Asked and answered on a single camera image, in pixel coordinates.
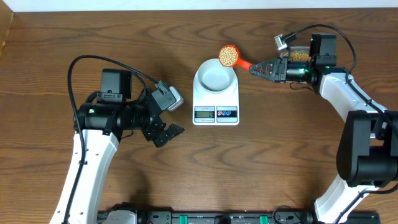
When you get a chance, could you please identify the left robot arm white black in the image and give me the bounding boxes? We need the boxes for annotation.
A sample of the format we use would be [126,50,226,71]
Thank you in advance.
[51,69,184,223]

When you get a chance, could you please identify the clear plastic container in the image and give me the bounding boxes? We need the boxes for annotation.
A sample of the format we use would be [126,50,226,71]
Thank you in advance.
[280,47,311,62]

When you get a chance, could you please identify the pile of soybeans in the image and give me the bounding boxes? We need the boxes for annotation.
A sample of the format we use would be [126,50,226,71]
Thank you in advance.
[282,51,311,62]

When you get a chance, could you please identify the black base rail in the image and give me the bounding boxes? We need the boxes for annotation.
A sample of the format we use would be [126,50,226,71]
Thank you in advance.
[96,202,382,224]

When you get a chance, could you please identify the white digital kitchen scale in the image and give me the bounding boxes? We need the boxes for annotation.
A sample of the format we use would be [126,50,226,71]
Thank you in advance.
[192,76,240,126]

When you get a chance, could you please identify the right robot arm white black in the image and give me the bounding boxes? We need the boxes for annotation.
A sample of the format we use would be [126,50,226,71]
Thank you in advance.
[249,33,397,223]

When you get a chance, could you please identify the red measuring scoop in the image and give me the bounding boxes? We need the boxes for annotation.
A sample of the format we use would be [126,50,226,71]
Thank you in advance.
[218,45,252,71]

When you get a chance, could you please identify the soybeans in red scoop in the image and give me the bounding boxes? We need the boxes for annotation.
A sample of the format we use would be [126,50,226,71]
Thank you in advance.
[218,46,239,67]

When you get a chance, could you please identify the grey round bowl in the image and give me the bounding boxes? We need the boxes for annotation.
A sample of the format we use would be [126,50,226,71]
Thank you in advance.
[195,58,237,92]

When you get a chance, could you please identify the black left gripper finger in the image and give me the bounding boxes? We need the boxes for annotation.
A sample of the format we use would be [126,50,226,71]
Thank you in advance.
[167,124,185,137]
[152,132,174,147]

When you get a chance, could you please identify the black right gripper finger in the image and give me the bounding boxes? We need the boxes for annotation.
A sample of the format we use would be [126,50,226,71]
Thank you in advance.
[249,58,275,73]
[250,70,275,82]

